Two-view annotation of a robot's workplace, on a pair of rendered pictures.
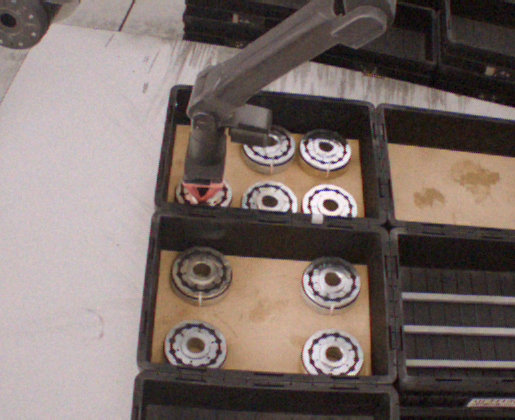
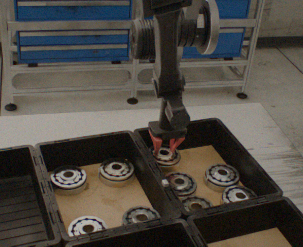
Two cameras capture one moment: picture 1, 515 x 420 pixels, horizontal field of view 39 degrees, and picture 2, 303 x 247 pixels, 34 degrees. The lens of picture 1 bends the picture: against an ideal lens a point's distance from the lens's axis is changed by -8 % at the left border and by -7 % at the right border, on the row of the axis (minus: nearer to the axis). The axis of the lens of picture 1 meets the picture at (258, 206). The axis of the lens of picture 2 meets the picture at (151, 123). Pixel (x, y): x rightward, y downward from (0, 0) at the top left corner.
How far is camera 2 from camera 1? 1.15 m
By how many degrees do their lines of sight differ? 54
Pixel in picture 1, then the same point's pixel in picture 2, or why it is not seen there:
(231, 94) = (156, 68)
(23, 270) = not seen: hidden behind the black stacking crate
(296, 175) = (215, 196)
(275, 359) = (80, 214)
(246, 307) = (109, 196)
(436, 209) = not seen: outside the picture
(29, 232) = not seen: hidden behind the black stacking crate
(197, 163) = (158, 123)
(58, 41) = (250, 110)
